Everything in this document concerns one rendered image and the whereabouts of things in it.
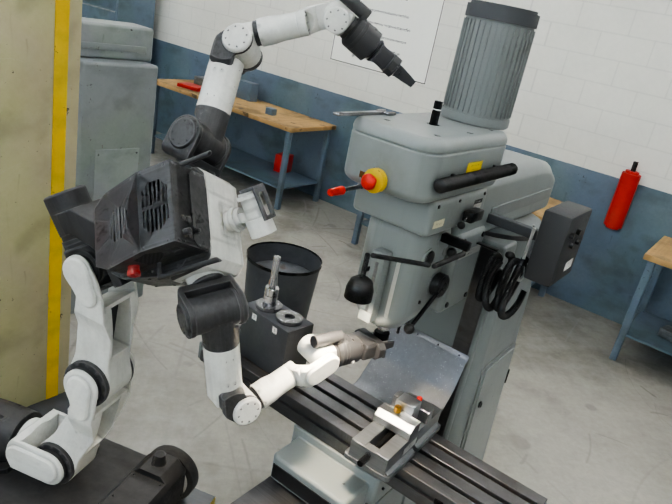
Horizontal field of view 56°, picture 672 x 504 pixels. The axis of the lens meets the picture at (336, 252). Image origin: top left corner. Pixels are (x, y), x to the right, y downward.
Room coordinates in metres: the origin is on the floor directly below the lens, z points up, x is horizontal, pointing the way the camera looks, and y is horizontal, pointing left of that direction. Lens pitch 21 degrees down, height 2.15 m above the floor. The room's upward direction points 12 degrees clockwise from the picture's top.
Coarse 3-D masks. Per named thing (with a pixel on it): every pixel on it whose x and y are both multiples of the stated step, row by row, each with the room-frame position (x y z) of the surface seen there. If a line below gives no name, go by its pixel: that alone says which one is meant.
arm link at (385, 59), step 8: (368, 32) 1.73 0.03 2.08; (376, 32) 1.75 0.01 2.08; (360, 40) 1.72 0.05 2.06; (368, 40) 1.72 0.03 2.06; (376, 40) 1.73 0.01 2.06; (352, 48) 1.73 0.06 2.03; (360, 48) 1.73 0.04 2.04; (368, 48) 1.73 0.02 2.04; (376, 48) 1.75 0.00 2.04; (384, 48) 1.73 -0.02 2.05; (352, 56) 1.76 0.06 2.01; (360, 56) 1.74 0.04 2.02; (368, 56) 1.75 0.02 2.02; (376, 56) 1.73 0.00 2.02; (384, 56) 1.73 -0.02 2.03; (392, 56) 1.74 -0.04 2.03; (376, 64) 1.74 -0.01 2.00; (384, 64) 1.73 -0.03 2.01; (392, 64) 1.72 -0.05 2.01; (384, 72) 1.73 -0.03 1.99; (392, 72) 1.72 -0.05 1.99
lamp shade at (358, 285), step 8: (352, 280) 1.45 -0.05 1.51; (360, 280) 1.45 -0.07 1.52; (368, 280) 1.45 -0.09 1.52; (352, 288) 1.44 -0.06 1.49; (360, 288) 1.43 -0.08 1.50; (368, 288) 1.44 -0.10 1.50; (344, 296) 1.45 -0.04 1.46; (352, 296) 1.43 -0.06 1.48; (360, 296) 1.43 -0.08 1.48; (368, 296) 1.44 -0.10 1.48; (360, 304) 1.43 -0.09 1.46
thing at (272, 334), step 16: (256, 304) 1.90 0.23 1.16; (256, 320) 1.86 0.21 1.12; (272, 320) 1.83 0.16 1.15; (288, 320) 1.83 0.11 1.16; (304, 320) 1.87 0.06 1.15; (240, 336) 1.90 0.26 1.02; (256, 336) 1.85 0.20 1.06; (272, 336) 1.81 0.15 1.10; (288, 336) 1.77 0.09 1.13; (240, 352) 1.89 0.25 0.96; (256, 352) 1.85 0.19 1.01; (272, 352) 1.80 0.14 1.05; (288, 352) 1.78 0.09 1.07; (272, 368) 1.80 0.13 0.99
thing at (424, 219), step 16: (368, 192) 1.62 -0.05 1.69; (480, 192) 1.75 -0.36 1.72; (368, 208) 1.62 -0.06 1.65; (384, 208) 1.59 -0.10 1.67; (400, 208) 1.57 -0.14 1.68; (416, 208) 1.54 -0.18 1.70; (432, 208) 1.52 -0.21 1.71; (448, 208) 1.59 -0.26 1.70; (464, 208) 1.68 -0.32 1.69; (480, 208) 1.78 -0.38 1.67; (400, 224) 1.56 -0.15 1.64; (416, 224) 1.54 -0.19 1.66; (432, 224) 1.53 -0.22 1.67; (448, 224) 1.61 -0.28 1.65
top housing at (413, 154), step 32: (384, 128) 1.52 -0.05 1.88; (416, 128) 1.57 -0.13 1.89; (448, 128) 1.67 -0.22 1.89; (480, 128) 1.78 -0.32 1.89; (352, 160) 1.55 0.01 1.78; (384, 160) 1.50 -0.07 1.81; (416, 160) 1.46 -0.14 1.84; (448, 160) 1.50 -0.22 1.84; (480, 160) 1.67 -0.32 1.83; (384, 192) 1.50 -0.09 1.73; (416, 192) 1.46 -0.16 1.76; (448, 192) 1.54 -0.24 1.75
